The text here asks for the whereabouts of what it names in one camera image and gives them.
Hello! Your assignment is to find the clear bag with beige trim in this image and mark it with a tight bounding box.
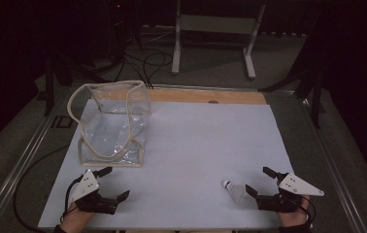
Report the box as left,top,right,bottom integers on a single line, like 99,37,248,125
67,80,152,169

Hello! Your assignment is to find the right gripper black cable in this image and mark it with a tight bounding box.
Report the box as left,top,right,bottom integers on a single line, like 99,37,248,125
297,197,317,227

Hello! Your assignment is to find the white table mat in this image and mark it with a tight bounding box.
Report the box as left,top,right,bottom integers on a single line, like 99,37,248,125
37,98,295,231

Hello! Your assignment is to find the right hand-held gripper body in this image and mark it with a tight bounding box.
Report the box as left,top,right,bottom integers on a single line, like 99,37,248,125
256,173,325,214

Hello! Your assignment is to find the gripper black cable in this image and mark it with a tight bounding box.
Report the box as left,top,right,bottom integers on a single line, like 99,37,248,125
61,174,85,224
297,197,317,227

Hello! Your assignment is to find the person's left hand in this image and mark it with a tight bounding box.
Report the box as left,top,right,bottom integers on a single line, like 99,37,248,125
58,203,96,233

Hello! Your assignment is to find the white metal stand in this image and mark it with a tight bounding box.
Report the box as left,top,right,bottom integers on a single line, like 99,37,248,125
171,0,267,81

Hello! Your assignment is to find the bundle of black floor cables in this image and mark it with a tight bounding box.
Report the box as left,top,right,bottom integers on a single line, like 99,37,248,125
112,48,175,90

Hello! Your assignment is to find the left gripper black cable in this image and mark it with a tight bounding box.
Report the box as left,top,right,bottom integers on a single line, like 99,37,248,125
61,174,85,224

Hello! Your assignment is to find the black stand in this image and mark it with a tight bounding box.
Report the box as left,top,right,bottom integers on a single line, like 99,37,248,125
43,52,78,117
258,28,324,129

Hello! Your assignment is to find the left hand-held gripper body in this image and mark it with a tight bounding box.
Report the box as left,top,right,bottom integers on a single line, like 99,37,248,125
69,168,119,216

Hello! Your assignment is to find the white shuttlecock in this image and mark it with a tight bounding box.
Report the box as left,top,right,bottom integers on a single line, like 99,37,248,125
221,180,248,206

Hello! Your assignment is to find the person's right hand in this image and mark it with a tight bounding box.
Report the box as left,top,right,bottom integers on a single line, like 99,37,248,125
276,196,312,228

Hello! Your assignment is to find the black floor cable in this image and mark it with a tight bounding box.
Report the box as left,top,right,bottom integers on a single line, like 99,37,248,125
12,144,71,233

